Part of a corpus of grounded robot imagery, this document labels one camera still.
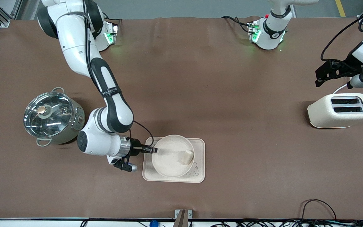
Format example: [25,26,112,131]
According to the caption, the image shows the black left base cable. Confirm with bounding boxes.
[222,15,252,33]

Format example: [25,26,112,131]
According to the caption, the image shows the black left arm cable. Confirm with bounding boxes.
[321,3,363,62]

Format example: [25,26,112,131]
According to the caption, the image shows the black cable bundle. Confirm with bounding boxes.
[209,218,363,227]

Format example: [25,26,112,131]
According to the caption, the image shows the black looped floor cable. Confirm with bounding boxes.
[301,199,337,221]

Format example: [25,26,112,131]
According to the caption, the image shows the glass pot lid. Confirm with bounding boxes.
[23,92,75,139]

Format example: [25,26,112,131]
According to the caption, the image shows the small white steamed bun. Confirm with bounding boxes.
[181,150,195,165]

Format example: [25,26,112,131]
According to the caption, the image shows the cream two-slot toaster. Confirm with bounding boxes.
[307,93,363,129]

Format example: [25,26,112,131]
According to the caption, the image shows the brown table mat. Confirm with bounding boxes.
[0,16,363,220]

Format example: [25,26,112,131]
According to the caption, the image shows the grey metal camera bracket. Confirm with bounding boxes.
[173,209,193,227]

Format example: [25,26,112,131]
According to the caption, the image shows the round cream plate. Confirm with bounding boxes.
[151,135,195,178]

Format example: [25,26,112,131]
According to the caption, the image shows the white toaster power cable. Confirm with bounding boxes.
[332,83,349,95]

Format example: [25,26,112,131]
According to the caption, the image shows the cream rabbit print tray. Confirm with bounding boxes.
[142,137,206,183]

